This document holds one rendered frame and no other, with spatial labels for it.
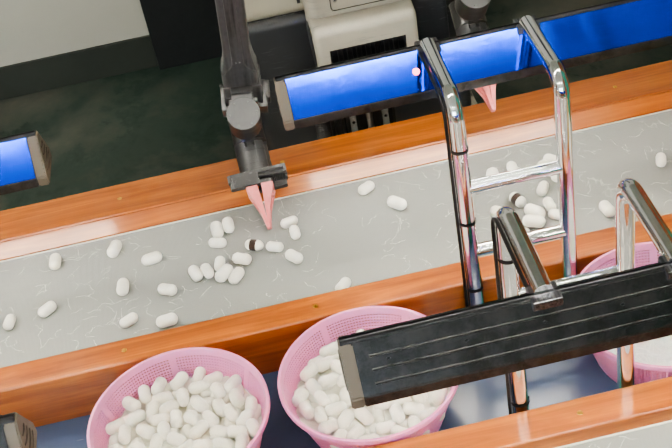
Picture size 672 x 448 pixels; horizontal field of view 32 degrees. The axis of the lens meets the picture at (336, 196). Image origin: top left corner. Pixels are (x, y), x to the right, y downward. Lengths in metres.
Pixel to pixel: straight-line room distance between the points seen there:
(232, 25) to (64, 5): 2.09
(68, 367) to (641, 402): 0.85
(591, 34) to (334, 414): 0.67
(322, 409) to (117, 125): 2.26
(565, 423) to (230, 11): 0.84
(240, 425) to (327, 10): 1.05
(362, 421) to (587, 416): 0.31
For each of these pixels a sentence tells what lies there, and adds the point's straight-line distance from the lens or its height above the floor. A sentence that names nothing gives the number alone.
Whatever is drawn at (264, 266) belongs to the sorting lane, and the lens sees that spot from 1.96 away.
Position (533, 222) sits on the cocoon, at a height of 0.76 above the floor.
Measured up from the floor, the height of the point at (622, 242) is 1.02.
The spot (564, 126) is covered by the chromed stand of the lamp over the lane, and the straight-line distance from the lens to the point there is 1.66.
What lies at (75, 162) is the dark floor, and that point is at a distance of 3.73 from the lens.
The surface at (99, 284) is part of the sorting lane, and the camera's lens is 2.03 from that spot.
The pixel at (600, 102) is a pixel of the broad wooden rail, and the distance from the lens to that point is 2.19.
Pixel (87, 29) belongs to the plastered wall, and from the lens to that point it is 4.05.
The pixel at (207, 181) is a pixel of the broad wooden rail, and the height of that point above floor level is 0.77.
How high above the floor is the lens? 1.99
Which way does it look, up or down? 37 degrees down
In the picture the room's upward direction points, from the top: 11 degrees counter-clockwise
